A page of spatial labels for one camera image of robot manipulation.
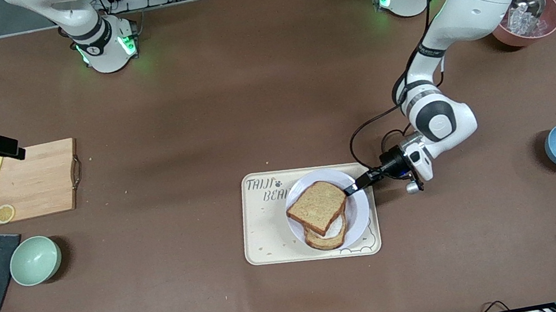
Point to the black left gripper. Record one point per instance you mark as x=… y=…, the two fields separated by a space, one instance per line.
x=390 y=164

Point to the round white plate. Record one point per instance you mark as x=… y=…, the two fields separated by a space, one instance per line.
x=359 y=210

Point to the plain brown bread slice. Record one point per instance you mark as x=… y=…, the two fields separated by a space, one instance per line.
x=318 y=206

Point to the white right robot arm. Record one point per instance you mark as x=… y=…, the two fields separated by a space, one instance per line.
x=101 y=44

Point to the wooden cutting board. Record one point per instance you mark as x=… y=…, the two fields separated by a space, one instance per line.
x=39 y=181

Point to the fried egg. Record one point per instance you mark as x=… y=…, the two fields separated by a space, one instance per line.
x=335 y=229

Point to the lemon slice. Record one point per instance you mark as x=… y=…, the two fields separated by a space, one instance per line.
x=5 y=214

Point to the bread slice under egg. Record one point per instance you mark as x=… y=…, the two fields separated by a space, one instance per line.
x=328 y=244

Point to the cream bear print tray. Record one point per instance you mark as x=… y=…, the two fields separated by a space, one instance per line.
x=262 y=227

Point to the mint green bowl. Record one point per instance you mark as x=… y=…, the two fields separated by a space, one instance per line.
x=35 y=260

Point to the pink bowl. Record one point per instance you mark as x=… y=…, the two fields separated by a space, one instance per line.
x=520 y=40

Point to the clear ice cubes pile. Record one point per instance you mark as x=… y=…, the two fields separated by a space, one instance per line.
x=521 y=24

